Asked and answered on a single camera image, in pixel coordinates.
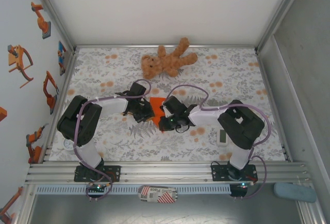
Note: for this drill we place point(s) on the orange paper sheet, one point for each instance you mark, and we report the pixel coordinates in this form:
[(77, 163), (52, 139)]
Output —
[(156, 102)]

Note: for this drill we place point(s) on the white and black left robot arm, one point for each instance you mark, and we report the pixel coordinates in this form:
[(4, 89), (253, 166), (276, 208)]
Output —
[(77, 120)]

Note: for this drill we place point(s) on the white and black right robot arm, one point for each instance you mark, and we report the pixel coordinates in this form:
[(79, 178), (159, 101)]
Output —
[(239, 126)]

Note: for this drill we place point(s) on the floral print tablecloth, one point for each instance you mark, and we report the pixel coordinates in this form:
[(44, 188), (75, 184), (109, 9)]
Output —
[(154, 146)]

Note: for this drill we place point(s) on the white digital timer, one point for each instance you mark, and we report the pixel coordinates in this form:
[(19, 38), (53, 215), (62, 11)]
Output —
[(221, 138)]

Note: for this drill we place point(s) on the brown teddy bear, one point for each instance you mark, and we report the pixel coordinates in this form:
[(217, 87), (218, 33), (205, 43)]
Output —
[(167, 64)]

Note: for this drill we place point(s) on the red striped printed package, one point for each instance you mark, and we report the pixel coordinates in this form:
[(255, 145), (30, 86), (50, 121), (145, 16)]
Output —
[(157, 194)]

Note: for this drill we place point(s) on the white round analog clock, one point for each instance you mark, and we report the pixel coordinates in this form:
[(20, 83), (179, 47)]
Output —
[(67, 145)]

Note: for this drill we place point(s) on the small circuit board with LEDs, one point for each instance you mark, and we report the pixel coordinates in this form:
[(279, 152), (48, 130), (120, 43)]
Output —
[(241, 185), (98, 188)]

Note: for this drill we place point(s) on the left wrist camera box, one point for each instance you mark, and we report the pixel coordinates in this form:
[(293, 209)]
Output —
[(138, 89)]

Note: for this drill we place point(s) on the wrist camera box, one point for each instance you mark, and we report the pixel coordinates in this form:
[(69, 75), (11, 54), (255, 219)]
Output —
[(175, 105), (138, 89)]

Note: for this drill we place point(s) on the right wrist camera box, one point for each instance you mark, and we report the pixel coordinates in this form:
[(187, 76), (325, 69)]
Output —
[(175, 105)]

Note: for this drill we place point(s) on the wide aluminium mounting rail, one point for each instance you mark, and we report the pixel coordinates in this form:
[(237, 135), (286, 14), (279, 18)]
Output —
[(167, 173)]

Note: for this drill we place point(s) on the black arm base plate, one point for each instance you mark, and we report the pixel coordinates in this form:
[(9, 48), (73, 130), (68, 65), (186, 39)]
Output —
[(116, 173), (217, 173)]

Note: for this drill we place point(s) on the aluminium frame rail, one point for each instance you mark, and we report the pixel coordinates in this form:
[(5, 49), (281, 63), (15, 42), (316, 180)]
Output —
[(70, 62), (267, 74)]

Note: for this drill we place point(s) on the blue and orange wall sticker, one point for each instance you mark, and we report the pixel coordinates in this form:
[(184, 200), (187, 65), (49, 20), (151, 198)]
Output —
[(62, 56)]

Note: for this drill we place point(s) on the aluminium frame post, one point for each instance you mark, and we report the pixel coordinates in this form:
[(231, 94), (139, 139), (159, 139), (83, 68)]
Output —
[(58, 17), (278, 17)]

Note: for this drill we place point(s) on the orange claw gripper wall sticker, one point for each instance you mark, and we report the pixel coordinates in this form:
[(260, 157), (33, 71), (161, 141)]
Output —
[(15, 61)]

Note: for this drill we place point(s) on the orange block wall sticker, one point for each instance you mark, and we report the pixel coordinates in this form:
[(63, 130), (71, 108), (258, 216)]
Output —
[(2, 114)]

